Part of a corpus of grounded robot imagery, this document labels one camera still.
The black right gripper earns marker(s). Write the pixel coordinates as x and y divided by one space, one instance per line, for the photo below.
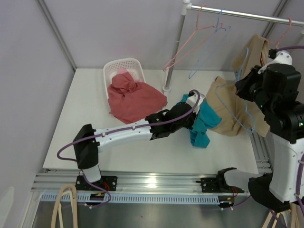
257 73

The beige t shirt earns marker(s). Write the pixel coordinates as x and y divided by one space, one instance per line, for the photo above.
237 114

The blue hanger with beige shirt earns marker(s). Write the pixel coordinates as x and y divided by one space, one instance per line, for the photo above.
244 107

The teal t shirt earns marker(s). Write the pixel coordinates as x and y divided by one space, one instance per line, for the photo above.
207 119

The blue hanger with teal shirt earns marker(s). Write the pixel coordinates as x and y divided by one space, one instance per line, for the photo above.
211 47

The red t shirt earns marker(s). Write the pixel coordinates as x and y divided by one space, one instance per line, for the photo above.
131 100

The pink t shirt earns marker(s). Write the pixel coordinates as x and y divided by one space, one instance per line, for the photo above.
125 71

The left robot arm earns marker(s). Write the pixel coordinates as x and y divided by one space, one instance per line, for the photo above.
89 142

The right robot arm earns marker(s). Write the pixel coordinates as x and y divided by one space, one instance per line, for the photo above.
274 90

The metal clothes rack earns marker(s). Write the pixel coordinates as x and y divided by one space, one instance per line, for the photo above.
186 6

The white perforated plastic basket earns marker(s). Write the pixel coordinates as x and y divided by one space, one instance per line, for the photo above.
130 65

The beige tubes lower right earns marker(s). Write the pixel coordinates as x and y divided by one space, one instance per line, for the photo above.
292 218

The beige tubes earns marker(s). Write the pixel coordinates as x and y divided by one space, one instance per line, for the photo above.
292 218
70 190

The beige tubes lower left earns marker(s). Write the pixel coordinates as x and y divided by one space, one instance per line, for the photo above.
70 190

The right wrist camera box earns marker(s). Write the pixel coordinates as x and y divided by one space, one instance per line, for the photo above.
276 57

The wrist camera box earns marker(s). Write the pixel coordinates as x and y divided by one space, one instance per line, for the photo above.
276 57
195 100

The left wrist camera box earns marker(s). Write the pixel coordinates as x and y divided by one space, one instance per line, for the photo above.
195 100

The white slotted cable duct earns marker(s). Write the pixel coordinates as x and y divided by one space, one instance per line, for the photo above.
148 198

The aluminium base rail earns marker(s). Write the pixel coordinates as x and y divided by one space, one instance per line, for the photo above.
128 182

